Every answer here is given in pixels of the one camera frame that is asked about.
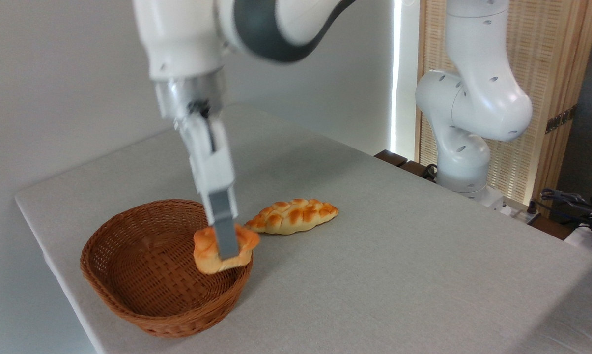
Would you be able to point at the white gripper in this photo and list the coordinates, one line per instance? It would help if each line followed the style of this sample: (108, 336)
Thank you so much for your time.
(210, 152)

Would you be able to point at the round flower-shaped bread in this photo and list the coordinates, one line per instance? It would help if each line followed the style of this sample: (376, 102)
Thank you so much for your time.
(205, 251)

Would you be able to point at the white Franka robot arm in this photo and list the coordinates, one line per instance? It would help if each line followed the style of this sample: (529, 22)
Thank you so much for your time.
(482, 98)

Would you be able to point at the long braided bread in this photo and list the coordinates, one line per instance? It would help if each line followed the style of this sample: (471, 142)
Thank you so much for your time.
(296, 216)

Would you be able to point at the brown wicker basket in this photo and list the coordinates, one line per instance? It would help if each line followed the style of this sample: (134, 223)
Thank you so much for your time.
(153, 280)

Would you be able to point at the dark wooden furniture piece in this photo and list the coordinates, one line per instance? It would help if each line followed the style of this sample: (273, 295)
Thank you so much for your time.
(391, 157)

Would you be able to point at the grey tablecloth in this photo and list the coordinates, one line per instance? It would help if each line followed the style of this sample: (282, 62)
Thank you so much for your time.
(413, 275)

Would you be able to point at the dark metal screen hinge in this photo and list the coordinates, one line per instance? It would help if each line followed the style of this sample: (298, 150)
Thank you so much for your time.
(561, 119)

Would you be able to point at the wooden rattan folding screen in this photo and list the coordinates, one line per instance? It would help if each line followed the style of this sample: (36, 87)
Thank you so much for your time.
(551, 49)

